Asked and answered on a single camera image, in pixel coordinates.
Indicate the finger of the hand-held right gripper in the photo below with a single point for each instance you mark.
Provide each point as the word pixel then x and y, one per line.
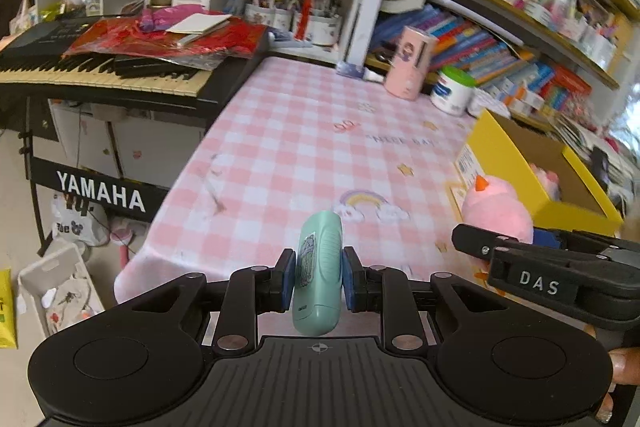
pixel 552 239
pixel 505 267

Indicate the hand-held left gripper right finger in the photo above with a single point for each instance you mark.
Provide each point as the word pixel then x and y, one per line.
pixel 350 282

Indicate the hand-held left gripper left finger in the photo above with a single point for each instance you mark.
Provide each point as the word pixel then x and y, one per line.
pixel 286 281

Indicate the mint green handheld device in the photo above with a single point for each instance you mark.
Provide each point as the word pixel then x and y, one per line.
pixel 320 267

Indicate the pink chick plush toy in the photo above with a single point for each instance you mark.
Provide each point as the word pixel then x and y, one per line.
pixel 500 212

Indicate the pink pig plush toy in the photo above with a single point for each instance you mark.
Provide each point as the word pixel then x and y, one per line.
pixel 547 179

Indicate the yellow cardboard box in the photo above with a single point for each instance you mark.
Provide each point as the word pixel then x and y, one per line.
pixel 505 142

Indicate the person's right hand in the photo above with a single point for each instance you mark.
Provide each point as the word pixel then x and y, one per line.
pixel 627 367

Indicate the row of small cartons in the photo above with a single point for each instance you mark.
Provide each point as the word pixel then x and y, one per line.
pixel 517 97

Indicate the red boxed book set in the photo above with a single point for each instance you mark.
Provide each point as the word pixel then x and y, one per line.
pixel 565 92

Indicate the pink checked tablecloth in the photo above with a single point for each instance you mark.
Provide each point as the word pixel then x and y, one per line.
pixel 300 132

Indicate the white jar green lid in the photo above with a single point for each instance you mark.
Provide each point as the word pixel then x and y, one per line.
pixel 450 98

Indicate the black keyboard stand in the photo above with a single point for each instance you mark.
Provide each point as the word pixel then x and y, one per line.
pixel 100 196

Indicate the row of colourful books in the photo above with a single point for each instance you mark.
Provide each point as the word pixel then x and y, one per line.
pixel 475 47

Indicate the blue white tube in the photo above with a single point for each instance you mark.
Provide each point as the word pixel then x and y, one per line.
pixel 350 69

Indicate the pink cylindrical tumbler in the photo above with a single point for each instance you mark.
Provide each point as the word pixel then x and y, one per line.
pixel 407 72

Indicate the white printed plastic bag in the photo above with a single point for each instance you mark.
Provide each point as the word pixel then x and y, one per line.
pixel 75 222

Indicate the wooden bookshelf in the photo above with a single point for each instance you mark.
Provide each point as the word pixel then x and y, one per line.
pixel 500 4

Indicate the white plastic basket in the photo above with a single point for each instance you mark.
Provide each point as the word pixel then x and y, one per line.
pixel 35 278

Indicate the white pen holder cup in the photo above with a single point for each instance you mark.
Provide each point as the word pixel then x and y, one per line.
pixel 320 29
pixel 267 18

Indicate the cream notebook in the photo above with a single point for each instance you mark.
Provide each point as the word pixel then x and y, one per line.
pixel 197 23

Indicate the white cubby shelf unit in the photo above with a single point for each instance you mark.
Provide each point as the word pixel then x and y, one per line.
pixel 352 7

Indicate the yellow packet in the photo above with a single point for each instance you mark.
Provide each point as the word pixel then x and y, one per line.
pixel 7 312

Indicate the red plastic bag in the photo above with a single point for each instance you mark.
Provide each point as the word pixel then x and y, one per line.
pixel 125 37

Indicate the black electronic keyboard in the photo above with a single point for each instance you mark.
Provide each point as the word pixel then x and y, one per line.
pixel 75 74

